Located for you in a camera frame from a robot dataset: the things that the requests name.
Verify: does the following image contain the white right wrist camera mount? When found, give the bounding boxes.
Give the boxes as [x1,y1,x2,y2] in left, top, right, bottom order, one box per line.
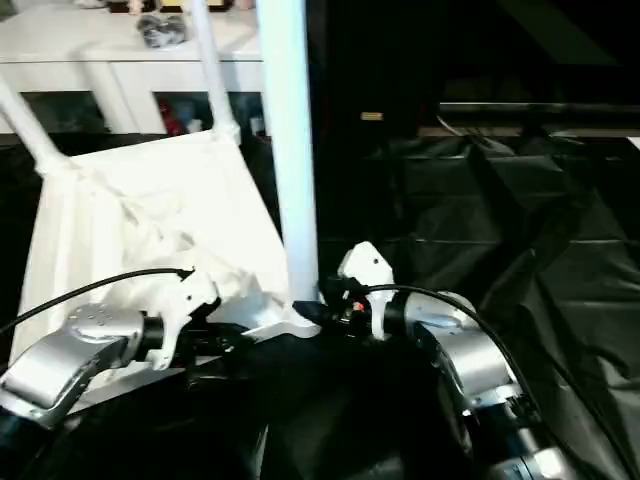
[336,240,397,342]

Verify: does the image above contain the black fabric case gold label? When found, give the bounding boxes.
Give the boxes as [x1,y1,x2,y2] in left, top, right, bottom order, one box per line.
[307,0,640,144]

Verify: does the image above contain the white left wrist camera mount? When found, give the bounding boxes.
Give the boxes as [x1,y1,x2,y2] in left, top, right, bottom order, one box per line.
[148,271,222,372]

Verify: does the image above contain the white plastic table top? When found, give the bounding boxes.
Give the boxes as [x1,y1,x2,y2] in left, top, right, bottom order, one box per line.
[9,128,322,417]

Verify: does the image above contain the white plastic table leg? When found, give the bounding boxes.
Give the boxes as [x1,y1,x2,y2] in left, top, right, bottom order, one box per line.
[256,0,322,327]
[188,0,242,145]
[0,74,70,175]

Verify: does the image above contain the white cabinet with glass doors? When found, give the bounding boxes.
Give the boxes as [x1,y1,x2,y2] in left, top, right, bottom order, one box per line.
[0,0,267,137]

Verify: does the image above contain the black plastic mat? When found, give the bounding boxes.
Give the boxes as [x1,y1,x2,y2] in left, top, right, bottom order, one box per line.
[0,129,640,480]

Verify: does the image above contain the clear bag of black parts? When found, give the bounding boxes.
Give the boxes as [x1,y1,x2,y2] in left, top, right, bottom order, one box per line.
[137,13,190,50]

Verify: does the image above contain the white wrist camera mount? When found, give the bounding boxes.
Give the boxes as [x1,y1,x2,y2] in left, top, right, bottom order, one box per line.
[148,271,222,372]
[336,240,397,342]

